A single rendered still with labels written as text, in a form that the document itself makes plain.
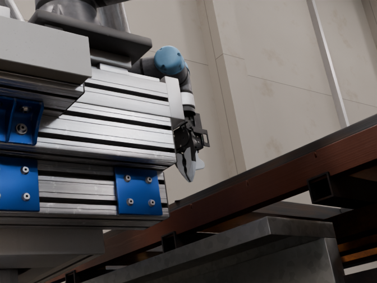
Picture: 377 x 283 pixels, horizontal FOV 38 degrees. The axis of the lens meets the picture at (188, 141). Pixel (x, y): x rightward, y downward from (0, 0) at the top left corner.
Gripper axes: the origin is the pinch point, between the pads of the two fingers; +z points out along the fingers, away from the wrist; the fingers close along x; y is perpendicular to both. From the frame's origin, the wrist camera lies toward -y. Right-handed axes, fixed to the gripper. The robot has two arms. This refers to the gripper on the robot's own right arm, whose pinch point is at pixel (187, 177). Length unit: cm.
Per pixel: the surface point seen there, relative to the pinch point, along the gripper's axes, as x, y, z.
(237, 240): -38, -30, 28
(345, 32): 199, 577, -353
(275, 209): -10.2, 21.9, 10.6
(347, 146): -52, -10, 13
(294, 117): 217, 417, -194
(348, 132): -51, -5, 8
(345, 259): -14, 47, 25
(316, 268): -42, -14, 33
